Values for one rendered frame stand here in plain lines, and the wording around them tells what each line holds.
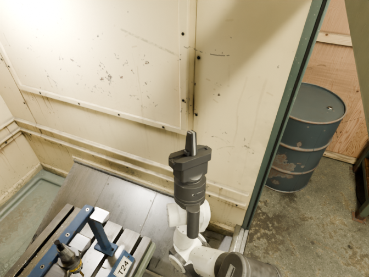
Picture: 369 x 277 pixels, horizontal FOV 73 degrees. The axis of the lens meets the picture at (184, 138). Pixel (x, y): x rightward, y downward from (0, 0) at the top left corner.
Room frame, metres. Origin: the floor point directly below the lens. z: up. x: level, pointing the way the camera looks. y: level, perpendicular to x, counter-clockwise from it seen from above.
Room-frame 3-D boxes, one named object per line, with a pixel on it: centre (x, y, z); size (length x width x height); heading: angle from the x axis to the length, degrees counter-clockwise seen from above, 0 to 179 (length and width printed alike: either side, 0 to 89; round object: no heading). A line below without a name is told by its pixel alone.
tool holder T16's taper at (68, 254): (0.33, 0.37, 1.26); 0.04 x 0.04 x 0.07
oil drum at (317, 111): (1.73, -1.00, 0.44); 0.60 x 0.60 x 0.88
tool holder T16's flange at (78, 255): (0.33, 0.37, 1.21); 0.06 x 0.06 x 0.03
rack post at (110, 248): (0.51, 0.36, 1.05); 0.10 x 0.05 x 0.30; 67
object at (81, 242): (0.38, 0.35, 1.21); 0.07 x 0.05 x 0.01; 67
